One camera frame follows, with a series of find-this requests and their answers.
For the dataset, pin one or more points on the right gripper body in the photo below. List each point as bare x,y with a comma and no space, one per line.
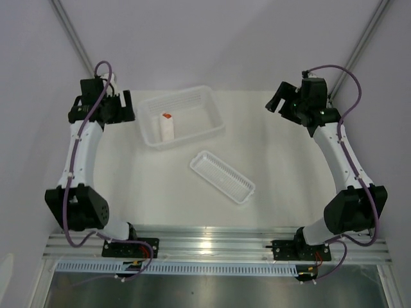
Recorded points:
293,106

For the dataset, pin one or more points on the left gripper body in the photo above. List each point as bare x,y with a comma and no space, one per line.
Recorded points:
117,113

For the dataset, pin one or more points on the white paper napkin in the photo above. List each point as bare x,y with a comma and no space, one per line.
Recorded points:
166,128

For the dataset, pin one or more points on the large white plastic basket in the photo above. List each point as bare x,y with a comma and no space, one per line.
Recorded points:
195,114

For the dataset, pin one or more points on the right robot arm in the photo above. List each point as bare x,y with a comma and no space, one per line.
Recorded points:
358,203

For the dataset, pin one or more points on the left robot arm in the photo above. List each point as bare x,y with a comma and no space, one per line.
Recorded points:
74,202

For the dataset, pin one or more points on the small white plastic tray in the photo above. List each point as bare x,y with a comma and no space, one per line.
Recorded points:
223,177

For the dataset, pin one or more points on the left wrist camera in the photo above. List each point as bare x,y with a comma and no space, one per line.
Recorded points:
112,89

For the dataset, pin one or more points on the left aluminium frame post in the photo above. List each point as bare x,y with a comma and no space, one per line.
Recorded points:
72,35

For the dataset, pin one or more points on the aluminium frame post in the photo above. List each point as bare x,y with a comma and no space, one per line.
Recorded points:
370,28
72,35

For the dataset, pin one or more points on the right aluminium frame post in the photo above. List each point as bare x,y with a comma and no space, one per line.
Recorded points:
370,28

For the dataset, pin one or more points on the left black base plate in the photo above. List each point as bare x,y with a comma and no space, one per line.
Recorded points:
138,251

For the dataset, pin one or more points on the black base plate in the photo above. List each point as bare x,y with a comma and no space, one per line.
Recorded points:
290,250
138,251

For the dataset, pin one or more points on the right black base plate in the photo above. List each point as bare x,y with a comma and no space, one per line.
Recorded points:
290,250

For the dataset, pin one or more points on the aluminium mounting rail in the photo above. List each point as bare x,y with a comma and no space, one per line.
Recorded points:
216,244

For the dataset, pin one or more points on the white slotted cable duct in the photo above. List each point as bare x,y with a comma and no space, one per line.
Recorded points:
183,268

